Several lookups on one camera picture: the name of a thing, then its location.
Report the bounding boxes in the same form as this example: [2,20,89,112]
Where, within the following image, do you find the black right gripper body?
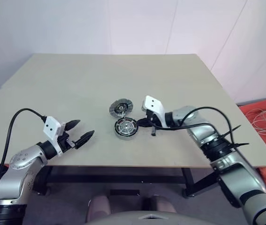
[144,109,163,129]

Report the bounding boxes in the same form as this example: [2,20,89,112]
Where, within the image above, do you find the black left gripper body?
[57,131,77,152]

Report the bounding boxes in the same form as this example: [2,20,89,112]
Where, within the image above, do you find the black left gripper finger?
[64,119,81,131]
[73,130,95,150]

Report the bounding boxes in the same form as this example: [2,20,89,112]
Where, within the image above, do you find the silver spoked rotor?
[116,119,136,136]

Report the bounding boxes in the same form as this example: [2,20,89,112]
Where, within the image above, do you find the silver motor housing copper windings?
[113,116,138,141]

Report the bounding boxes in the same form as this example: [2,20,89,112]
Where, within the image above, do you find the silver round motor lid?
[109,98,135,118]

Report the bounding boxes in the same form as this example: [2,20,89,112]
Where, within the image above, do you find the dark brownish rounded shape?
[86,195,112,223]
[149,195,177,214]

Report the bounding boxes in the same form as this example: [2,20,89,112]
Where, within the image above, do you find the grey rounded body shell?
[89,209,219,225]

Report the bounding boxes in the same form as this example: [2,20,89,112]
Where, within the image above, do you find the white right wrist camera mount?
[142,95,167,128]

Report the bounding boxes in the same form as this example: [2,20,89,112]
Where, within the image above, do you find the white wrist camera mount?
[43,116,66,156]
[142,95,167,128]

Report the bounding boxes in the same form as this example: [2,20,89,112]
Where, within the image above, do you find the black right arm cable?
[155,106,236,150]

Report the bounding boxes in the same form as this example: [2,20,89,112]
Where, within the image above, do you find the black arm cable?
[0,108,47,225]
[155,106,236,150]

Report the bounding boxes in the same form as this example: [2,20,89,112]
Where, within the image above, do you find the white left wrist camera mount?
[43,116,66,156]

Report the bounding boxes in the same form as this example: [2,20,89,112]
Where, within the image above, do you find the black metal table frame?
[33,165,220,200]

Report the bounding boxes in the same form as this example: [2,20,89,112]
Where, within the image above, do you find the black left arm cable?
[0,108,47,225]

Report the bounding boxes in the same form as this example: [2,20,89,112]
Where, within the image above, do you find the black cable tie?
[220,125,242,139]
[228,142,250,149]

